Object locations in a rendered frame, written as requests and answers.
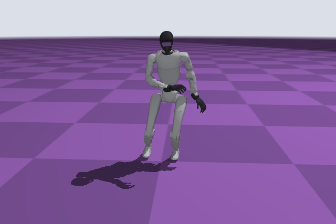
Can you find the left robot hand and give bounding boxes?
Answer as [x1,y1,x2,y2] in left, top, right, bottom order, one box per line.
[191,93,206,113]

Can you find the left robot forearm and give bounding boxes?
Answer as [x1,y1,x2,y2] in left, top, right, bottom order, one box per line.
[189,72,198,96]

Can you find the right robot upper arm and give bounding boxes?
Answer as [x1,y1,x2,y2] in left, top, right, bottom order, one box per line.
[145,54,157,81]

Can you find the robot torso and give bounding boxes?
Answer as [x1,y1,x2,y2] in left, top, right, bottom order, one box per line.
[156,50,181,103]

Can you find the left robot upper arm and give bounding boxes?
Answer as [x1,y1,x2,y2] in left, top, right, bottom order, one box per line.
[179,52,194,79]

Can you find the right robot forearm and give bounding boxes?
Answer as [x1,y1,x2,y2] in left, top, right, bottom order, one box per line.
[146,76,168,93]

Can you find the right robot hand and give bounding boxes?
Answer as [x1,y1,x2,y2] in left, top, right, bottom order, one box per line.
[163,84,186,94]

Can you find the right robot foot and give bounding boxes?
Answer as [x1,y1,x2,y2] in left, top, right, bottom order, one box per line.
[142,145,152,158]

